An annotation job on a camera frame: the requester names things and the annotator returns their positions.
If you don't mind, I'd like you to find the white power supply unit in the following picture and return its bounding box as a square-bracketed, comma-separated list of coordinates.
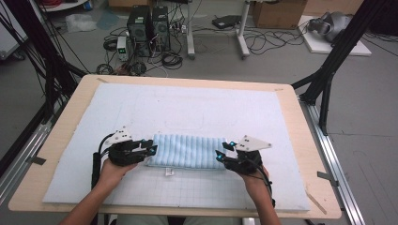
[116, 36, 130, 62]

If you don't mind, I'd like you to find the clear plastic bag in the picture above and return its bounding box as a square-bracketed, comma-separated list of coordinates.
[65, 12, 98, 34]

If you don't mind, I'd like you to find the white foam mat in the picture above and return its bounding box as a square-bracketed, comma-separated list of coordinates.
[41, 82, 312, 212]

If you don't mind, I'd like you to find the black tape strip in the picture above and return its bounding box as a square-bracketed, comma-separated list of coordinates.
[26, 155, 47, 167]
[316, 171, 341, 188]

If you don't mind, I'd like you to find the person's leg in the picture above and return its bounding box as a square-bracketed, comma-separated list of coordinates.
[115, 215, 168, 225]
[191, 216, 243, 225]

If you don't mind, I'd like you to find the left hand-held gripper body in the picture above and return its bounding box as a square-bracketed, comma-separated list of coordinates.
[104, 126, 149, 167]

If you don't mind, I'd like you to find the brown cardboard box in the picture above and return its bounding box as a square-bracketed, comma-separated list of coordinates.
[252, 0, 309, 30]

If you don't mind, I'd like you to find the narrow black computer tower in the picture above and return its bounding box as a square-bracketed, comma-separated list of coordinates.
[151, 5, 172, 53]

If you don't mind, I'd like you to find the white floor board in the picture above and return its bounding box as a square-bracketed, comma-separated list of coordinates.
[297, 15, 373, 57]

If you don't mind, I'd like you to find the hand-held gripper cable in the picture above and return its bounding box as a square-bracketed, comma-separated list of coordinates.
[91, 133, 115, 190]
[247, 157, 276, 209]

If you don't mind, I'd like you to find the tangle of floor cables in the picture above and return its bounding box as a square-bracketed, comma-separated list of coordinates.
[243, 27, 309, 55]

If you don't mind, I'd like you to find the person's right leg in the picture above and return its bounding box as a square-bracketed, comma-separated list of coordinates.
[191, 216, 243, 225]

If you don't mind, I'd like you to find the grey helmet device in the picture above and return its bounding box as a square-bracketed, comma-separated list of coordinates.
[307, 11, 353, 43]

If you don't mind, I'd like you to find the white desk leg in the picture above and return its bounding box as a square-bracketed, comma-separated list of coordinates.
[186, 0, 196, 60]
[236, 0, 252, 60]

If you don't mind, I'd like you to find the person's left hand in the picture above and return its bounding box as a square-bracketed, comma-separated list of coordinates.
[99, 158, 139, 191]

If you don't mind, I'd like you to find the left hand-held gripper cable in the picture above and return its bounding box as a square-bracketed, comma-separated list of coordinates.
[91, 133, 115, 190]

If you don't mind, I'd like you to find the blue striped towel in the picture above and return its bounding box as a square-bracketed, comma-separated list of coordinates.
[145, 134, 228, 177]

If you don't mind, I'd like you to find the coiled black cable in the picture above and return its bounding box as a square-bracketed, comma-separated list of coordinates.
[161, 51, 184, 70]

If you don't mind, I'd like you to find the wide black computer tower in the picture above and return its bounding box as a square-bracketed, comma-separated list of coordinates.
[126, 4, 154, 58]

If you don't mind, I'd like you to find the thin wooden stick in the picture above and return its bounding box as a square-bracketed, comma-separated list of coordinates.
[304, 190, 328, 216]

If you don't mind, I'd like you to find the black flat case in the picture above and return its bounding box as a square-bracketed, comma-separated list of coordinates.
[211, 14, 242, 30]

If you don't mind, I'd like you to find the black frame post with cables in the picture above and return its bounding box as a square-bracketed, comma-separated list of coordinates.
[0, 0, 88, 125]

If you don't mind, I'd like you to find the aluminium rail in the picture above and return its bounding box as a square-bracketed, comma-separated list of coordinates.
[298, 99, 367, 225]
[0, 99, 64, 205]

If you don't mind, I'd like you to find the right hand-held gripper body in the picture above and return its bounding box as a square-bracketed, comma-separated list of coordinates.
[224, 134, 272, 176]

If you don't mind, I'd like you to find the person's right hand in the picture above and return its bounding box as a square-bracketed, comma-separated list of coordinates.
[240, 168, 270, 196]

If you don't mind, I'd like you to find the right hand-held gripper cable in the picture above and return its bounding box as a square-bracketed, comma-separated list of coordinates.
[247, 157, 276, 209]

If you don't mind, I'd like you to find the person's left leg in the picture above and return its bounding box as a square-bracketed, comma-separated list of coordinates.
[115, 215, 168, 225]

